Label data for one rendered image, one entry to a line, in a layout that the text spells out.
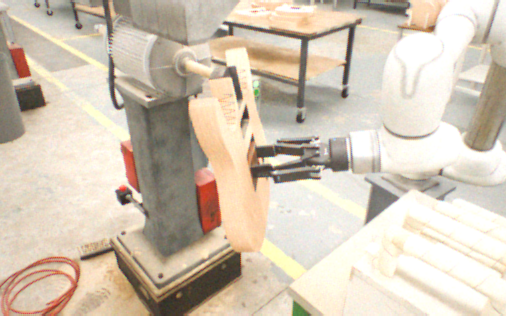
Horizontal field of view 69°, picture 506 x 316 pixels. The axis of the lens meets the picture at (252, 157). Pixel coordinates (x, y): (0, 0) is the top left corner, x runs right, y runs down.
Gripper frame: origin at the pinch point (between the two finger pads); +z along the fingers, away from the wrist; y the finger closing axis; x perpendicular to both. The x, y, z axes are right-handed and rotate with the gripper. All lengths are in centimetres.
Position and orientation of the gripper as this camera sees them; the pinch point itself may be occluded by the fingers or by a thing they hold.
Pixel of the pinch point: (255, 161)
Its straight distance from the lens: 83.3
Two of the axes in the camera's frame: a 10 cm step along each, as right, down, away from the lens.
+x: -1.9, -8.2, -5.5
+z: -9.7, 0.9, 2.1
